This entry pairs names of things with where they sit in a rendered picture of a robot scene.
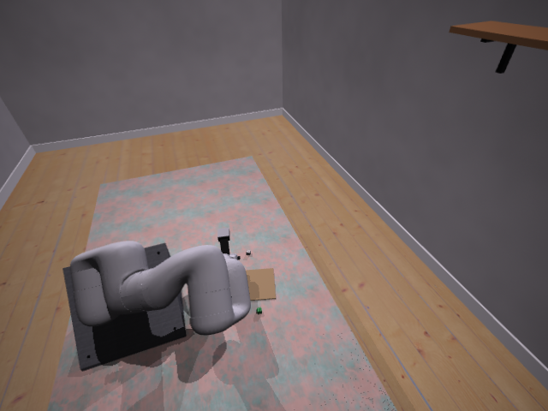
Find tan mat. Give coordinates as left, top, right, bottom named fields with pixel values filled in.
left=246, top=268, right=276, bottom=301

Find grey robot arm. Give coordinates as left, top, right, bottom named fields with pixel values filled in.
left=70, top=228, right=251, bottom=336

